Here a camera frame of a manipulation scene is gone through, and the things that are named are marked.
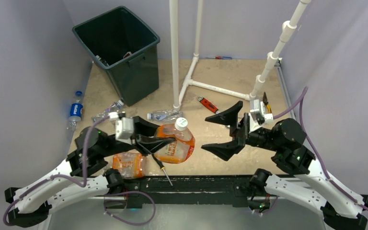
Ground Pepsi bottle by wall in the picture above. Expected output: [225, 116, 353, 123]
[67, 91, 83, 131]

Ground clear small water bottle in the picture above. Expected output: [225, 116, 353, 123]
[147, 110, 183, 122]

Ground yellow black pliers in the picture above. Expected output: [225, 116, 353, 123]
[262, 92, 272, 114]

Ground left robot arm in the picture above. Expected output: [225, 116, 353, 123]
[3, 112, 174, 228]

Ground yellow black screwdriver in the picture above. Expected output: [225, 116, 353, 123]
[152, 155, 173, 187]

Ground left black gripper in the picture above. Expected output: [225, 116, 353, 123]
[101, 116, 177, 157]

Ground white PVC pipe frame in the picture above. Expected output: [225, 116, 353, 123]
[169, 0, 312, 111]

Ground red handle adjustable wrench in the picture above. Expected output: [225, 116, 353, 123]
[197, 96, 220, 114]

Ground dark green plastic bin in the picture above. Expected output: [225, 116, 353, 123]
[72, 6, 160, 106]

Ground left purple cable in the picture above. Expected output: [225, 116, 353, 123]
[2, 115, 112, 227]

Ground red gold label bottle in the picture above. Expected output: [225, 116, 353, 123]
[123, 51, 132, 58]

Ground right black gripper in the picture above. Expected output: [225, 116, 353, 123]
[199, 100, 279, 159]

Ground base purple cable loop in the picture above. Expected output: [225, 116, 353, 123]
[103, 190, 157, 227]

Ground orange label bottle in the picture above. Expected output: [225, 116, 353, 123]
[112, 152, 147, 179]
[154, 117, 195, 164]

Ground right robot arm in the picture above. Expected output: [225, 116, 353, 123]
[202, 100, 368, 230]

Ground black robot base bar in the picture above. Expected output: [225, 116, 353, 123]
[93, 174, 281, 209]

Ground clear bottle white cap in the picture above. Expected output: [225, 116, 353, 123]
[95, 55, 109, 67]

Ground small red blue screwdriver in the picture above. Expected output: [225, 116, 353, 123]
[206, 56, 232, 60]

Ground crushed clear bottle left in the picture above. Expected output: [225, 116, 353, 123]
[92, 99, 125, 123]

